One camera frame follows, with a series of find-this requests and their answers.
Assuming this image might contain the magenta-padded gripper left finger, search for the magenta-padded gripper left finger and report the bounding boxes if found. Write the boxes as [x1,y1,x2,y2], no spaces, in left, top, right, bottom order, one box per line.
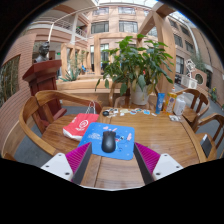
[40,142,93,185]

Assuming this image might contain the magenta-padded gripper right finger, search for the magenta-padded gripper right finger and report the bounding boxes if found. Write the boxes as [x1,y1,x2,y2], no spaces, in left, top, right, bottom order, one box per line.
[133,142,184,186]

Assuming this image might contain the black computer mouse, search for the black computer mouse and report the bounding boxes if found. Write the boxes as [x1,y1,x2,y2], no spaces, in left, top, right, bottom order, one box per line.
[101,130,117,154]

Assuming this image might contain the blue printed mouse pad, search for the blue printed mouse pad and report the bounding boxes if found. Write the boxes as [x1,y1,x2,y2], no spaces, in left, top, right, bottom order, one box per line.
[77,121,136,161]

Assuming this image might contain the red paper bag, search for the red paper bag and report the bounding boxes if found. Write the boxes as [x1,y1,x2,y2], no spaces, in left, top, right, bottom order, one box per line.
[62,101,100,142]

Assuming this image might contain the small white packets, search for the small white packets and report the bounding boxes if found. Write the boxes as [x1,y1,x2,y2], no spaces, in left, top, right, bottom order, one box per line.
[168,114,182,122]

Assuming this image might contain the blue tube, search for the blue tube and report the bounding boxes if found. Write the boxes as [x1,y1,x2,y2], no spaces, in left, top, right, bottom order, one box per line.
[155,92,166,115]

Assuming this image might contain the black notebook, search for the black notebook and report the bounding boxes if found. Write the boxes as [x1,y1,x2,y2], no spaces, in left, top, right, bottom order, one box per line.
[199,133,214,158]

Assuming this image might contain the orange liquid bottle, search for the orange liquid bottle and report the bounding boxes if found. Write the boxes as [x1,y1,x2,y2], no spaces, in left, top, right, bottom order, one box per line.
[163,87,178,115]

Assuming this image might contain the dark red wooden lectern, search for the dark red wooden lectern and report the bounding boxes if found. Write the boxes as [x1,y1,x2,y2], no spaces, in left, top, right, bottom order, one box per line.
[22,59,68,134]

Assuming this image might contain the green potted plant, white pot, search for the green potted plant, white pot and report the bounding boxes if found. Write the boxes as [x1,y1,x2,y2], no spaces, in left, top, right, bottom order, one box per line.
[94,33,175,106]

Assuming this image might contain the white abstract sculpture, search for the white abstract sculpture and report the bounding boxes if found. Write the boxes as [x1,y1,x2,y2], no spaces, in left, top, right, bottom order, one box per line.
[184,58,197,79]

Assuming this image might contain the dark bust statue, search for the dark bust statue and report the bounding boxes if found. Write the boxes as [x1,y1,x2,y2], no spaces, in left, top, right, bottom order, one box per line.
[34,40,51,64]

